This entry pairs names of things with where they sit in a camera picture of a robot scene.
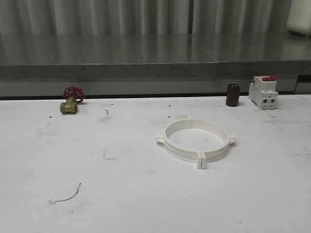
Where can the white half clamp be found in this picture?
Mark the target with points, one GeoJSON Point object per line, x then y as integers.
{"type": "Point", "coordinates": [217, 152]}
{"type": "Point", "coordinates": [183, 153]}

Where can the white container background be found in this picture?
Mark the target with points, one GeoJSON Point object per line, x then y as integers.
{"type": "Point", "coordinates": [299, 18]}

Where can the white circuit breaker red switch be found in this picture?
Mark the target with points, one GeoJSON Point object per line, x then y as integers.
{"type": "Point", "coordinates": [262, 92]}

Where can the brass valve red handwheel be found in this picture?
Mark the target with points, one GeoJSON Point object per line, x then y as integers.
{"type": "Point", "coordinates": [73, 96]}

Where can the grey stone counter slab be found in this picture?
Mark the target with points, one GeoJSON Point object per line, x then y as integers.
{"type": "Point", "coordinates": [42, 66]}

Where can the dark brown cylinder coupling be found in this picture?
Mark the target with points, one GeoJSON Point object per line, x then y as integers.
{"type": "Point", "coordinates": [233, 94]}

